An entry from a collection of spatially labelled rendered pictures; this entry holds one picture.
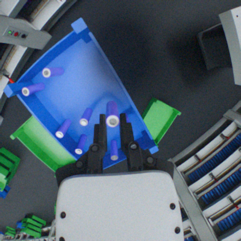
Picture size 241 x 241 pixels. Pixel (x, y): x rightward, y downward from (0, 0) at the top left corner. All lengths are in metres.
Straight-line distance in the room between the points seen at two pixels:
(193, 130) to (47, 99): 0.99
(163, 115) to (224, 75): 0.58
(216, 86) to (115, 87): 0.87
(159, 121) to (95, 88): 0.62
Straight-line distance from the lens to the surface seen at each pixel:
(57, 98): 0.31
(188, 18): 0.88
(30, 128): 0.62
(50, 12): 0.65
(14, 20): 0.54
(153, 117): 0.79
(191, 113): 0.94
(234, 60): 0.65
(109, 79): 0.27
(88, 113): 0.26
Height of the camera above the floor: 0.67
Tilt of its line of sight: 64 degrees down
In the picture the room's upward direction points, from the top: 168 degrees clockwise
